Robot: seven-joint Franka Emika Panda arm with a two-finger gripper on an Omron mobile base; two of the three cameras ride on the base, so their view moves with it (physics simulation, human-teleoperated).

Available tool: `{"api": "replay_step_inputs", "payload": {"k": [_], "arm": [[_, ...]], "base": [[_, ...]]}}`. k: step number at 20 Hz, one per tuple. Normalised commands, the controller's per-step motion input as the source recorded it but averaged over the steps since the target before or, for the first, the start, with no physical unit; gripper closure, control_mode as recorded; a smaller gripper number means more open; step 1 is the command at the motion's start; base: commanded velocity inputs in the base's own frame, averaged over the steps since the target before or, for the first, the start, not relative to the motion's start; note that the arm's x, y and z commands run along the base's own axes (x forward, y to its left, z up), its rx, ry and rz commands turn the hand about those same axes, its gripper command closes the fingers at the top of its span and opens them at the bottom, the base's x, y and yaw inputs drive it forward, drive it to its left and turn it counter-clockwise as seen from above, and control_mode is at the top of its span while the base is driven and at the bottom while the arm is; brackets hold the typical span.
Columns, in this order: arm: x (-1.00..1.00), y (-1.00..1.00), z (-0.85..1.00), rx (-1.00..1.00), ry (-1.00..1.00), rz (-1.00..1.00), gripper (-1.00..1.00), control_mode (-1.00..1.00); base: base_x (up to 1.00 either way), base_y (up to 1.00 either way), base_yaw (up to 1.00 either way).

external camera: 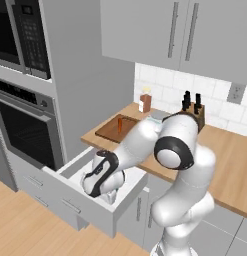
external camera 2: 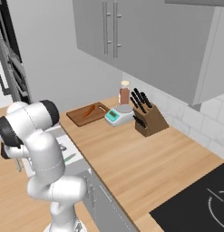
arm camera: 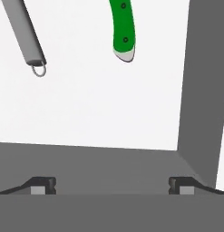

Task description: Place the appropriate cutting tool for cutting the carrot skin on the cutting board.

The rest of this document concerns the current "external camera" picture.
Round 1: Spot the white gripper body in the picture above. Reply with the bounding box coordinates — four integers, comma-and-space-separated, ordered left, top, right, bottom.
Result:
100, 188, 123, 205

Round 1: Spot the wooden cutting board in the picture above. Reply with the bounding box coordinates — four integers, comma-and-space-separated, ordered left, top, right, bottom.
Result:
94, 113, 142, 144

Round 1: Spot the orange carrot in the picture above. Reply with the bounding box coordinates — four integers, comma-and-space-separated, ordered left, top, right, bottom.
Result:
116, 117, 124, 134

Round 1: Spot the open grey drawer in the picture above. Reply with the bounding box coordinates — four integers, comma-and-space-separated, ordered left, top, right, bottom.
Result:
42, 145, 150, 239

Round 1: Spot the grey base cupboard door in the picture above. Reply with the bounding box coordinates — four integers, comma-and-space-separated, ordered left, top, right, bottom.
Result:
116, 186, 151, 248
142, 174, 178, 253

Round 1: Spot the grey drawer front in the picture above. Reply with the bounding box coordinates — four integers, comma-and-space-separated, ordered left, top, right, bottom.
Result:
9, 155, 90, 232

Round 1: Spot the grey flat slab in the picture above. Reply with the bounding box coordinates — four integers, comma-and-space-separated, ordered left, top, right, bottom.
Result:
145, 109, 172, 125

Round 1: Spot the brown bottle with yellow cap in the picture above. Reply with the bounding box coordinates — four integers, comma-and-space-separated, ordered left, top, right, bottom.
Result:
138, 86, 153, 114

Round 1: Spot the grey tall oven cabinet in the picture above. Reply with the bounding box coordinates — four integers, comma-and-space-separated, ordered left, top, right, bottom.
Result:
37, 0, 136, 168

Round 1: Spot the black built-in oven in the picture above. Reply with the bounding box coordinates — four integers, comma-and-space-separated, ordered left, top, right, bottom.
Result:
0, 77, 66, 171

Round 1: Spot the wooden knife block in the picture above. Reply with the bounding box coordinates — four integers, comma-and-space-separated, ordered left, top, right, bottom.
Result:
181, 101, 207, 132

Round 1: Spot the grey base cupboard front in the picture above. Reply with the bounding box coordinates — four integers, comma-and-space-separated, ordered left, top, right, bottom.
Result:
191, 210, 247, 256

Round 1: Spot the black microwave oven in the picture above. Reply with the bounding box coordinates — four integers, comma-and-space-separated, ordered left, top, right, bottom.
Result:
0, 0, 52, 81

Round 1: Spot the silver base cupboard handle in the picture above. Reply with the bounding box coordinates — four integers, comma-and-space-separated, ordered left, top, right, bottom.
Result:
135, 196, 143, 223
147, 203, 155, 230

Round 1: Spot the silver drawer handle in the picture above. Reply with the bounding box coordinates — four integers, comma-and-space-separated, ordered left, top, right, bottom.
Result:
34, 195, 50, 208
61, 198, 82, 215
27, 175, 45, 188

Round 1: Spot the black knife handle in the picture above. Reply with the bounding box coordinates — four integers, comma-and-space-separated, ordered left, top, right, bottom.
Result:
194, 92, 203, 111
181, 90, 192, 112

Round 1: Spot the silver oven door handle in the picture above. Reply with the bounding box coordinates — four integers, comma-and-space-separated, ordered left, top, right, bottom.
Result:
0, 95, 53, 123

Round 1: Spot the grey wall socket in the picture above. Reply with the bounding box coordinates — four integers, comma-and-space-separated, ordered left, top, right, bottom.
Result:
226, 82, 247, 105

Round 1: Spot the grey wall cupboard door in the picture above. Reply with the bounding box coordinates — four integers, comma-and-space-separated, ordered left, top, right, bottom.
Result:
100, 0, 191, 71
179, 0, 247, 86

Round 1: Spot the silver cupboard door handle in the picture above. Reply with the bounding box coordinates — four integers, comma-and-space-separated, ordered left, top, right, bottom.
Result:
184, 2, 200, 62
167, 1, 180, 59

